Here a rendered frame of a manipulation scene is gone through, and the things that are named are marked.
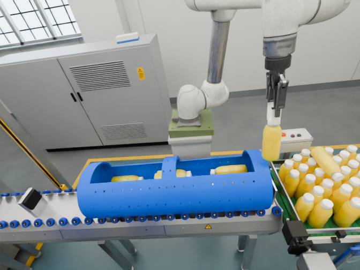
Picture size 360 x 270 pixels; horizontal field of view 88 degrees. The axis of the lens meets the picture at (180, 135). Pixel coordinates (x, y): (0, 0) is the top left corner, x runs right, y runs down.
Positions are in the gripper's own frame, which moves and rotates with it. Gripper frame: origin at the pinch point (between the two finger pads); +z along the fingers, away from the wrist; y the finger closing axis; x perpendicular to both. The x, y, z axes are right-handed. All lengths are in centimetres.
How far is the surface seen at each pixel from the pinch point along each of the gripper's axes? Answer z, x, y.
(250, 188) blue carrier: 29.4, -9.8, 7.6
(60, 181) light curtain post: 54, -144, -37
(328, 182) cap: 40.1, 27.1, -1.6
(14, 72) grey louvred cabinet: -23, -242, -151
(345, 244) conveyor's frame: 63, 30, 14
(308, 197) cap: 40.6, 15.2, 5.2
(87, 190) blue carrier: 23, -83, 7
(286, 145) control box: 38, 20, -30
